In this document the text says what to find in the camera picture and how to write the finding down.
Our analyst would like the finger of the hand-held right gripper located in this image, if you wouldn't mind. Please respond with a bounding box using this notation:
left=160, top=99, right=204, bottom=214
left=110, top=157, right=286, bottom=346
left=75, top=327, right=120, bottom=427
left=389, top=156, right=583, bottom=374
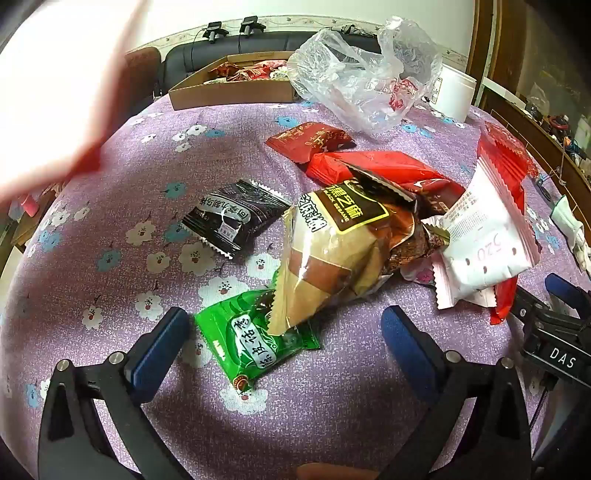
left=545, top=273, right=591, bottom=319
left=510, top=285, right=578, bottom=324

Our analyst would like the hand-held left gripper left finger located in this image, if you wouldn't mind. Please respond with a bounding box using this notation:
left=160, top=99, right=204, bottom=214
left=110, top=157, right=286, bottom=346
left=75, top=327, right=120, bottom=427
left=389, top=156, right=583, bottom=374
left=38, top=307, right=195, bottom=480

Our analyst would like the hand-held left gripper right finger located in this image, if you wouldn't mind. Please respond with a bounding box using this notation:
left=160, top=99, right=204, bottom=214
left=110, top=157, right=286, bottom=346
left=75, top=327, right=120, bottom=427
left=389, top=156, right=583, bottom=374
left=381, top=305, right=536, bottom=480

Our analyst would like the white pink snack packet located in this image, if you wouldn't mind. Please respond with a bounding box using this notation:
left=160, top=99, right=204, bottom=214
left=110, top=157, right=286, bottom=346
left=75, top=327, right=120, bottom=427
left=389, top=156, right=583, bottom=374
left=422, top=164, right=543, bottom=310

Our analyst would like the green snack packet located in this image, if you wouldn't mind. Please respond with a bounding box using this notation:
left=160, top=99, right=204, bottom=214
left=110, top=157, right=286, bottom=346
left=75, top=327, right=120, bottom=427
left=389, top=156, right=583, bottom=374
left=194, top=272, right=321, bottom=393

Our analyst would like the brown sesame snack packet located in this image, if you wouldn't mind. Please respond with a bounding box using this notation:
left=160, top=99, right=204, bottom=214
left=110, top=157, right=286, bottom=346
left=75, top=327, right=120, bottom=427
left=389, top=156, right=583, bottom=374
left=268, top=166, right=451, bottom=337

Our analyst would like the long red snack packet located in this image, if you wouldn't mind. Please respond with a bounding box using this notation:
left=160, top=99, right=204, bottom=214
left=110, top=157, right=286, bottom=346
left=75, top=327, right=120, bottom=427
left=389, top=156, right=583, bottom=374
left=305, top=150, right=466, bottom=217

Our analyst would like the red snack packet gold print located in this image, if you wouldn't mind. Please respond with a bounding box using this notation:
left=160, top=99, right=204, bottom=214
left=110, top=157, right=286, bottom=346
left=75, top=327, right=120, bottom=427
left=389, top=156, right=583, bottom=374
left=265, top=121, right=357, bottom=165

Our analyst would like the white crumpled cloth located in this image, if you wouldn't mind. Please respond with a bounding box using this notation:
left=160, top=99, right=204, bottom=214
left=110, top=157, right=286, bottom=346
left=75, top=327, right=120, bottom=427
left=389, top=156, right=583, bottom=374
left=551, top=196, right=591, bottom=273

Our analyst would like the black snack packet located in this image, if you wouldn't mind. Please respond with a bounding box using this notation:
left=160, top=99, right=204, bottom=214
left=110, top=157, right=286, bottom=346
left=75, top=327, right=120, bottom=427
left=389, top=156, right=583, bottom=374
left=181, top=179, right=293, bottom=261

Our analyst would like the red zigzag edge snack packet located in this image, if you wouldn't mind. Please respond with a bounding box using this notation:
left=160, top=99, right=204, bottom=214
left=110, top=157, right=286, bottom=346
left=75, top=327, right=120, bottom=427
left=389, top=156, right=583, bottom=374
left=475, top=121, right=541, bottom=326

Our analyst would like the purple floral tablecloth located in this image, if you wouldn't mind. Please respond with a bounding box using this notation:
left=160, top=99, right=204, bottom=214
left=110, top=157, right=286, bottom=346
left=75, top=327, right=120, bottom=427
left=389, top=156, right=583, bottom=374
left=0, top=99, right=591, bottom=480

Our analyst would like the white plastic jar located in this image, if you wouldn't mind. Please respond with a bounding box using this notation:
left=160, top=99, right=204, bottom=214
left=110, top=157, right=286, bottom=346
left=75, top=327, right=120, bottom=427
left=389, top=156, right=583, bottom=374
left=429, top=64, right=477, bottom=124

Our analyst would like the dark wooden display cabinet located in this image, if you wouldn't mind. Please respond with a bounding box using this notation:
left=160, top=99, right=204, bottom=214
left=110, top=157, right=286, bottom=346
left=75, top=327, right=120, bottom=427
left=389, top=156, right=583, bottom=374
left=466, top=0, right=591, bottom=195

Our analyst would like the shallow cardboard box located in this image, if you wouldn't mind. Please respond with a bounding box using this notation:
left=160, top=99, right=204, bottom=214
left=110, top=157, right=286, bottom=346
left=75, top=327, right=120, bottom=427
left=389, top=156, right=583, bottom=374
left=168, top=52, right=301, bottom=110

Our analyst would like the blurred pale pink object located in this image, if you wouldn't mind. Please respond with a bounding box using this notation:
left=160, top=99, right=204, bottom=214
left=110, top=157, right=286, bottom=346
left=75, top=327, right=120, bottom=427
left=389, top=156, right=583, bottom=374
left=0, top=0, right=153, bottom=206

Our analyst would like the brown chair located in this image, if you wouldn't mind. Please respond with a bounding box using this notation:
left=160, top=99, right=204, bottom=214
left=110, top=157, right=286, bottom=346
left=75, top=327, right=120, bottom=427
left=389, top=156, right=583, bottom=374
left=124, top=46, right=162, bottom=100

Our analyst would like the clear plastic bag red print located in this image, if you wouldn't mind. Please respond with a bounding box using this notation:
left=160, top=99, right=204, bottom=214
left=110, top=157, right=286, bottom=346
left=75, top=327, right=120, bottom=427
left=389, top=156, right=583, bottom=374
left=287, top=16, right=445, bottom=134

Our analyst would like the pile of small snack packets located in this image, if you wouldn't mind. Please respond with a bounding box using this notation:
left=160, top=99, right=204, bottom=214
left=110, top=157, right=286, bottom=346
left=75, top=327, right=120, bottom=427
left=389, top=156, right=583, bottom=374
left=205, top=58, right=296, bottom=84

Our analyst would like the black sofa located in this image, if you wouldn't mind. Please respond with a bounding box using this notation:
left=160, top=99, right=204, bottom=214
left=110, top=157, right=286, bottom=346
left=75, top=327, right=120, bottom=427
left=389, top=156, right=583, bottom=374
left=159, top=31, right=384, bottom=88

